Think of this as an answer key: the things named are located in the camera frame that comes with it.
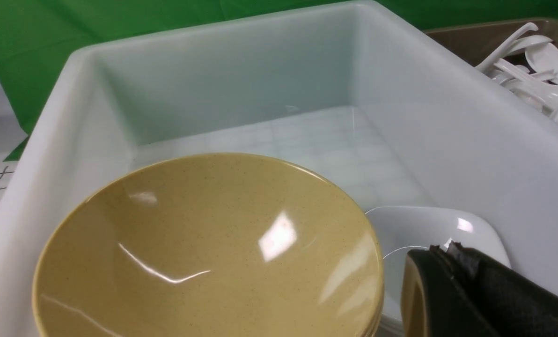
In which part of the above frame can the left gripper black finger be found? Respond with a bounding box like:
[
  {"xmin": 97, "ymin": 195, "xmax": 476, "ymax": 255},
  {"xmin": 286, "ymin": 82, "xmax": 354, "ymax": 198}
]
[{"xmin": 401, "ymin": 242, "xmax": 558, "ymax": 337}]

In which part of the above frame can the white square dish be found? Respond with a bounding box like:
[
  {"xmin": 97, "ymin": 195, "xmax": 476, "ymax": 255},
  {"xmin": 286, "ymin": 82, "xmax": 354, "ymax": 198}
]
[{"xmin": 366, "ymin": 205, "xmax": 510, "ymax": 337}]

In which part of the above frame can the tan noodle bowl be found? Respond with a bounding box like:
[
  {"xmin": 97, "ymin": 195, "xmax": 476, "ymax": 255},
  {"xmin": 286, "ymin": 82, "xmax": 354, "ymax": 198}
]
[{"xmin": 31, "ymin": 153, "xmax": 384, "ymax": 337}]

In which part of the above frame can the large white plastic tub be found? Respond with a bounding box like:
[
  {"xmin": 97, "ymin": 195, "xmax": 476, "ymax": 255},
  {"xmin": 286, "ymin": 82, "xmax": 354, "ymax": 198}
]
[{"xmin": 0, "ymin": 1, "xmax": 558, "ymax": 337}]

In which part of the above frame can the white spoon top of pile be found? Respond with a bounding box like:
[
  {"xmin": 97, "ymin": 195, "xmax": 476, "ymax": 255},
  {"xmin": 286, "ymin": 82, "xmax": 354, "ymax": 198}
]
[{"xmin": 475, "ymin": 22, "xmax": 539, "ymax": 74}]

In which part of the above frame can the white spoon of pile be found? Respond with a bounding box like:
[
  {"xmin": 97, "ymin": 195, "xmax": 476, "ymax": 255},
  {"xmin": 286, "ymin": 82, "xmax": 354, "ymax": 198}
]
[
  {"xmin": 525, "ymin": 43, "xmax": 558, "ymax": 85},
  {"xmin": 475, "ymin": 22, "xmax": 539, "ymax": 74}
]

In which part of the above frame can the white spoon right of pile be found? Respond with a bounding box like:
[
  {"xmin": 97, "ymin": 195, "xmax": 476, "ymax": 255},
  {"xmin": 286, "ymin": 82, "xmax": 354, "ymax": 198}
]
[{"xmin": 525, "ymin": 43, "xmax": 558, "ymax": 85}]

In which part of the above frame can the olive brown spoon bin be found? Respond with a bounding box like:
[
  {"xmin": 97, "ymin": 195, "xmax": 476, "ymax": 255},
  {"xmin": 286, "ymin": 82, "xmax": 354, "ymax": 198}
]
[{"xmin": 424, "ymin": 18, "xmax": 558, "ymax": 66}]

